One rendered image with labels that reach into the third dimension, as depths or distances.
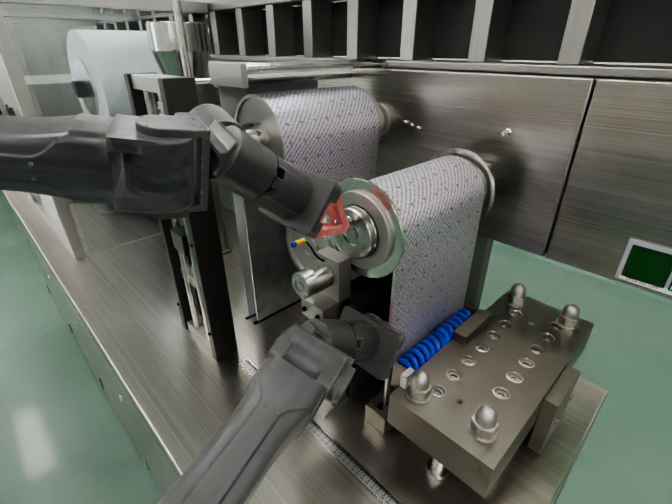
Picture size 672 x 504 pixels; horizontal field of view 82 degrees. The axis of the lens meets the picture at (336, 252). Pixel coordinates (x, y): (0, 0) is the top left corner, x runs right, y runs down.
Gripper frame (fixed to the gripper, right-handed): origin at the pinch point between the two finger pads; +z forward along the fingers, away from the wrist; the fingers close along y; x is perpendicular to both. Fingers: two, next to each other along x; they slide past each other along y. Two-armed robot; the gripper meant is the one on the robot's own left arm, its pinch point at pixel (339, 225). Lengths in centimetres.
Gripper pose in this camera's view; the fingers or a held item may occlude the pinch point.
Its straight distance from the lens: 51.5
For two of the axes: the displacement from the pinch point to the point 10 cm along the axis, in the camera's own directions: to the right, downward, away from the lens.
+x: 4.6, -8.9, 0.1
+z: 5.8, 3.0, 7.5
